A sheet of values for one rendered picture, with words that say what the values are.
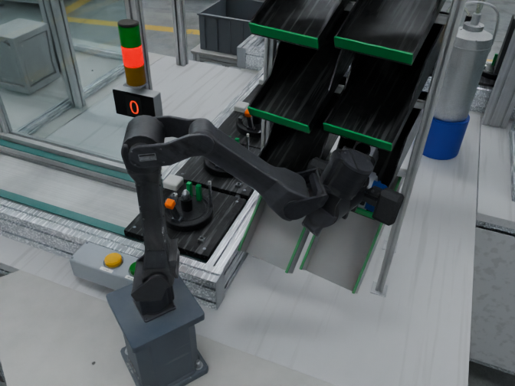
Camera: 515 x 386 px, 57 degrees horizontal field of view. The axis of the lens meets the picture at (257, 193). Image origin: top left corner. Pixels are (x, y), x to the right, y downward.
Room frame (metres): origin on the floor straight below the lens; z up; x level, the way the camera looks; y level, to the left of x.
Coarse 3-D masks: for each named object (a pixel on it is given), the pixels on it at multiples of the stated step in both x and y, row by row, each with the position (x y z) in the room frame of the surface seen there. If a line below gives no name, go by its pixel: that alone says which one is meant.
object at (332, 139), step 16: (336, 96) 1.00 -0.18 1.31; (272, 128) 0.90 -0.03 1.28; (288, 128) 0.94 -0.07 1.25; (320, 128) 0.92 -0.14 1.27; (272, 144) 0.90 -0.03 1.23; (288, 144) 0.90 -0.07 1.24; (304, 144) 0.89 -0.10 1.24; (320, 144) 0.88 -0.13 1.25; (272, 160) 0.86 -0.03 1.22; (288, 160) 0.86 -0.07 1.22; (304, 160) 0.85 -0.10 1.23
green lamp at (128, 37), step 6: (120, 30) 1.12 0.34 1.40; (126, 30) 1.11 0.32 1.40; (132, 30) 1.11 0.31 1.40; (138, 30) 1.13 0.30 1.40; (120, 36) 1.12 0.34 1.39; (126, 36) 1.11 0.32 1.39; (132, 36) 1.11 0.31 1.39; (138, 36) 1.13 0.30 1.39; (120, 42) 1.12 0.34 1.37; (126, 42) 1.11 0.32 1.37; (132, 42) 1.11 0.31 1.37; (138, 42) 1.12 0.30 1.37
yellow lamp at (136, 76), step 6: (126, 72) 1.12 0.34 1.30; (132, 72) 1.11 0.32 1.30; (138, 72) 1.11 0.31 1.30; (144, 72) 1.13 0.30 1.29; (126, 78) 1.12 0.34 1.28; (132, 78) 1.11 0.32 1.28; (138, 78) 1.11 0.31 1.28; (144, 78) 1.13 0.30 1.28; (132, 84) 1.11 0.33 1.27; (138, 84) 1.11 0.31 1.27
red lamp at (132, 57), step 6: (126, 48) 1.11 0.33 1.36; (132, 48) 1.11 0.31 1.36; (138, 48) 1.12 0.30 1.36; (126, 54) 1.11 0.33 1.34; (132, 54) 1.11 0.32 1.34; (138, 54) 1.12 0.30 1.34; (126, 60) 1.11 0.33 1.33; (132, 60) 1.11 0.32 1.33; (138, 60) 1.12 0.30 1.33; (126, 66) 1.11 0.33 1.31; (132, 66) 1.11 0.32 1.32; (138, 66) 1.12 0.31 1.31
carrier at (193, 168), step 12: (180, 168) 1.16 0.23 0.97; (192, 168) 1.17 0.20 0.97; (204, 168) 1.17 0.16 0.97; (216, 168) 1.14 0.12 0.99; (192, 180) 1.11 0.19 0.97; (204, 180) 1.11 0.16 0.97; (216, 180) 1.11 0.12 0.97; (228, 180) 1.11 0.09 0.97; (228, 192) 1.06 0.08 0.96; (240, 192) 1.06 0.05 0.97; (252, 192) 1.07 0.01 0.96
